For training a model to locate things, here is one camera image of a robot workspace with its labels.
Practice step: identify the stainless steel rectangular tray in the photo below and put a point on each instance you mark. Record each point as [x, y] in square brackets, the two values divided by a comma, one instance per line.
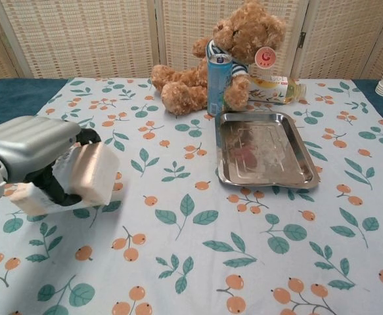
[263, 151]

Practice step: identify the round pink paper tag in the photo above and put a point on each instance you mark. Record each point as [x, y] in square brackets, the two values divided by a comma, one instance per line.
[265, 57]

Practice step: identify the small metal screen hinge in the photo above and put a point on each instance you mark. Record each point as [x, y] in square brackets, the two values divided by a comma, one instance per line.
[301, 41]

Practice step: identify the teal plush table cover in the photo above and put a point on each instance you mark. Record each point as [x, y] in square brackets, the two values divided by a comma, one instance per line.
[7, 105]

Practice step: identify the floral fruit print tablecloth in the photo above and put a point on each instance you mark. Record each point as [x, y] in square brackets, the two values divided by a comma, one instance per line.
[191, 246]

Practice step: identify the light blue drink can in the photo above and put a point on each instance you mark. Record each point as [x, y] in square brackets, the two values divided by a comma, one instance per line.
[216, 88]

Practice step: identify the white beige Face tissue pack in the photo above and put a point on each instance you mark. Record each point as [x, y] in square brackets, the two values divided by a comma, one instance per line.
[92, 170]

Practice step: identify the brown plush teddy bear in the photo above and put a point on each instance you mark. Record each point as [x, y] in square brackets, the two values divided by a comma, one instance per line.
[184, 85]

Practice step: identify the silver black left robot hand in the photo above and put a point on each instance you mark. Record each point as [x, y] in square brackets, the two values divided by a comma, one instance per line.
[30, 144]

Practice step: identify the yellow drink plastic bottle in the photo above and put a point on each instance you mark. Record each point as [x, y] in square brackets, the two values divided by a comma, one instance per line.
[276, 88]

